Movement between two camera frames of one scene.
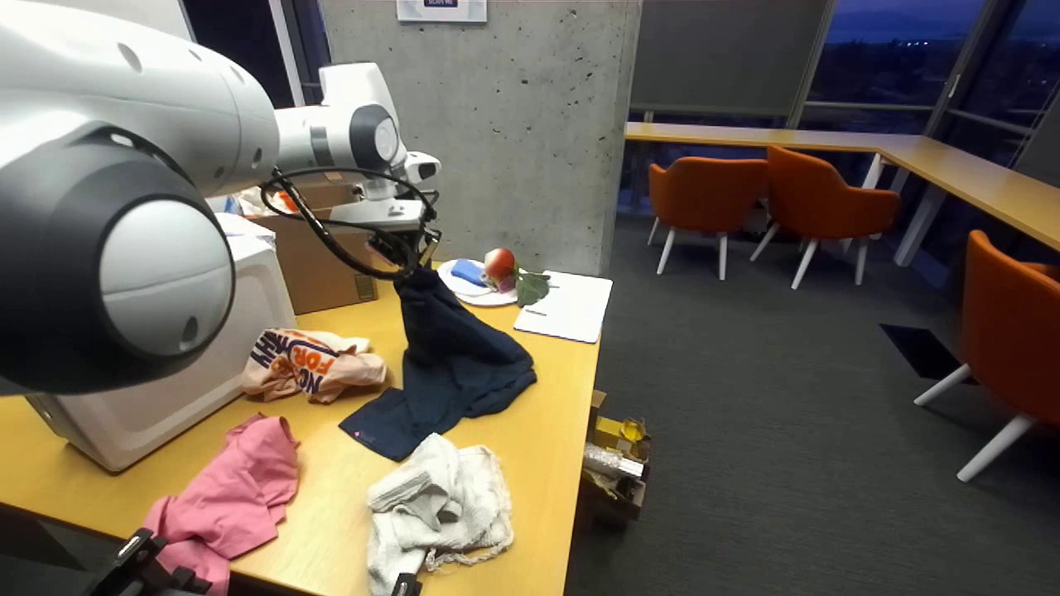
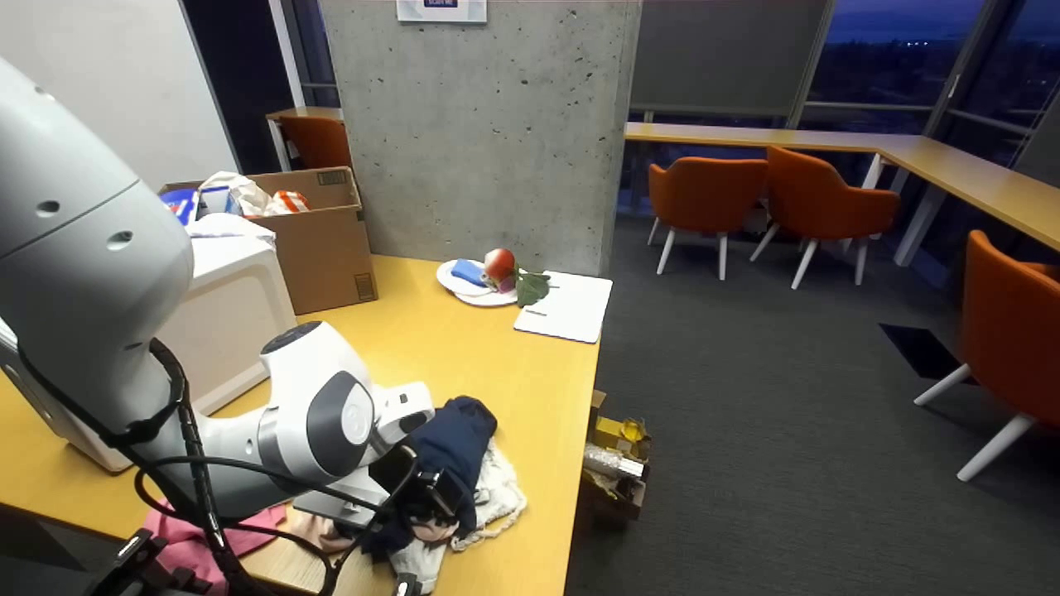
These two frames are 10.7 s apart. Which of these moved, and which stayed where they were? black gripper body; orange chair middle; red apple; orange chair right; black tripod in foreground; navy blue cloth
Moved: navy blue cloth; black gripper body
Stayed: orange chair right; black tripod in foreground; red apple; orange chair middle
